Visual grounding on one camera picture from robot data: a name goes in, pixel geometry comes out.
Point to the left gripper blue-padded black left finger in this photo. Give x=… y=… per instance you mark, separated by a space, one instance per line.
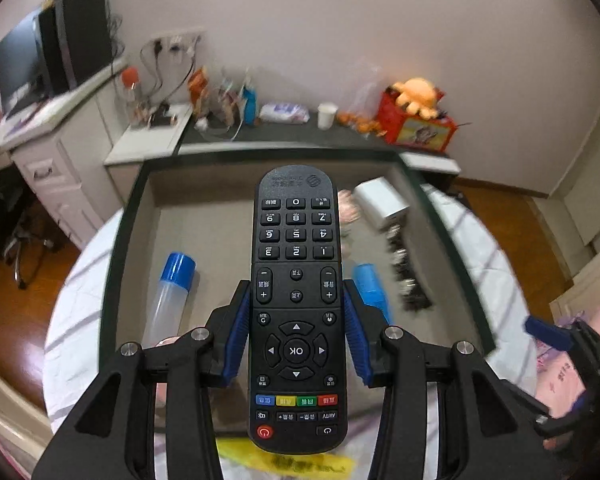
x=110 y=432

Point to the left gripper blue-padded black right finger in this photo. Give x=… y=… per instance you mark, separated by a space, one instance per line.
x=484 y=431

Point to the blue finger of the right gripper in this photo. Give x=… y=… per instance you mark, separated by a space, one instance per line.
x=553 y=336

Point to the clear bottle blue cap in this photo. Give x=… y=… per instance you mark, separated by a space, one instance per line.
x=165 y=311

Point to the yellow highlighter marker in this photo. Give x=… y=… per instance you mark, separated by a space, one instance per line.
x=317 y=466

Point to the black remote control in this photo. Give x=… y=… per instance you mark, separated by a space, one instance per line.
x=297 y=350

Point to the blue highlighter marker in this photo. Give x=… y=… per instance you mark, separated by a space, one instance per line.
x=368 y=283

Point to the pink storage box tray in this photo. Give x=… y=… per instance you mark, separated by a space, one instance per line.
x=202 y=205

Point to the white charger block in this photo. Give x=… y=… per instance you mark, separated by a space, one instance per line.
x=380 y=203

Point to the rose gold round jar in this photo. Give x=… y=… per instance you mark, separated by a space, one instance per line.
x=167 y=341

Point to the black office chair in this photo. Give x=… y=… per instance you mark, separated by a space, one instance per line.
x=16 y=232

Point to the red toy box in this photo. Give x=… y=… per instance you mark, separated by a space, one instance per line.
x=403 y=129

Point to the orange octopus plush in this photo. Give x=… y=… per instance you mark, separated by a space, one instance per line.
x=418 y=97

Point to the white computer desk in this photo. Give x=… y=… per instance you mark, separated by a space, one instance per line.
x=60 y=150

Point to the bag of oranges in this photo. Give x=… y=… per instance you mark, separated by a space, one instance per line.
x=360 y=98

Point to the low black-top side cabinet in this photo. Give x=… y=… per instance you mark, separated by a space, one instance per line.
x=140 y=145

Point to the white paper cup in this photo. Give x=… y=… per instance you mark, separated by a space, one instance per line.
x=326 y=114

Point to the wet wipes pack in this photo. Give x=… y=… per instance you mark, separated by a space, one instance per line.
x=284 y=113

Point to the red-cap water bottle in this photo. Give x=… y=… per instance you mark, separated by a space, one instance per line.
x=133 y=95

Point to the black computer monitor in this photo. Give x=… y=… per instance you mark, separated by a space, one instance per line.
x=21 y=71

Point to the black computer tower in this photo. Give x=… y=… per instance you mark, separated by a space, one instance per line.
x=73 y=42

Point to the wall power socket strip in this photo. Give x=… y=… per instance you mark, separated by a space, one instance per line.
x=183 y=38

